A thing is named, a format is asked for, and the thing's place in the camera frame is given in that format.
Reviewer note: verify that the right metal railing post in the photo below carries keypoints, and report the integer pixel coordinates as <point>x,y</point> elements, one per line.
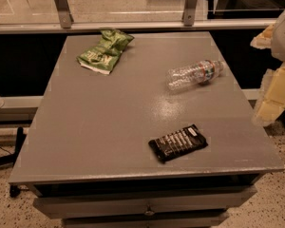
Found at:
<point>189,11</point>

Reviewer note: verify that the metal railing post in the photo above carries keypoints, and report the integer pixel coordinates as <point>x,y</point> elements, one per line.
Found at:
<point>189,11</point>
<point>64,14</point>

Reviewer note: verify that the green jalapeno chip bag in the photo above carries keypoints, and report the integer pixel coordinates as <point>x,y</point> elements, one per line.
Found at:
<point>105,55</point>

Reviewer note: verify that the black rxbar chocolate wrapper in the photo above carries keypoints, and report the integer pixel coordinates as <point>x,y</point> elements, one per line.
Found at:
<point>178,143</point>

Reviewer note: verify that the grey upper drawer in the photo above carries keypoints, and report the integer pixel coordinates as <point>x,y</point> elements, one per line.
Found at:
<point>141,203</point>

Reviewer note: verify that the black stand base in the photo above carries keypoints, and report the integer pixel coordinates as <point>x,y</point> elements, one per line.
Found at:
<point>14,190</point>

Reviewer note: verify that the grey lower drawer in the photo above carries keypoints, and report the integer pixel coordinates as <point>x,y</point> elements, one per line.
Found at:
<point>185,219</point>

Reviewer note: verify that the clear plastic water bottle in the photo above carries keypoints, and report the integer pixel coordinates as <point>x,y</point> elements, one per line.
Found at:
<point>200,73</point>

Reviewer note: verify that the grey drawer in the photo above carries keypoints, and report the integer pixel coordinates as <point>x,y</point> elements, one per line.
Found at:
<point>141,203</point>
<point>185,219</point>

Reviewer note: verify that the left metal railing post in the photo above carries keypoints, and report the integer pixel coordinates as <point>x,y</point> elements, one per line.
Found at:
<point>64,14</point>

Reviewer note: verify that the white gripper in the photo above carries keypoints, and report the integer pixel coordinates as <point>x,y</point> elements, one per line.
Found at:
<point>272,100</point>

